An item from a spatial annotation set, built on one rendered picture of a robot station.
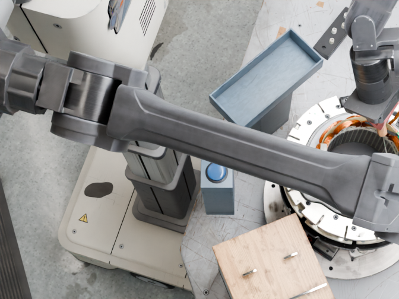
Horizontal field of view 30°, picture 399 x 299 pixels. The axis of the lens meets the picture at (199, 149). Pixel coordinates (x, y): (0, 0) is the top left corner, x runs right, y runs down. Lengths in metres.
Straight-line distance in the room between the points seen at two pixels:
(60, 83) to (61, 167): 1.92
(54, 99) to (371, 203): 0.38
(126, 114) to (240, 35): 2.07
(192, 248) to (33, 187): 1.08
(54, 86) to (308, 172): 0.31
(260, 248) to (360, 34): 0.57
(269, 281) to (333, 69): 0.69
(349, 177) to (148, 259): 1.67
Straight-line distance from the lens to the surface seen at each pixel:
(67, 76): 0.88
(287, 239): 1.56
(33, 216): 2.77
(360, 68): 1.20
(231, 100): 1.69
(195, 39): 2.91
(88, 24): 1.01
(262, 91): 1.70
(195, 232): 1.85
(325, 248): 1.80
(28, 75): 0.89
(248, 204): 1.87
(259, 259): 1.55
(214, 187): 1.62
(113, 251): 2.41
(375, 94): 1.25
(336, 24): 2.03
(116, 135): 0.87
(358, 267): 1.83
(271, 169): 0.79
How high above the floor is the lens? 2.59
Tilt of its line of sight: 71 degrees down
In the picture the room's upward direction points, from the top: 11 degrees counter-clockwise
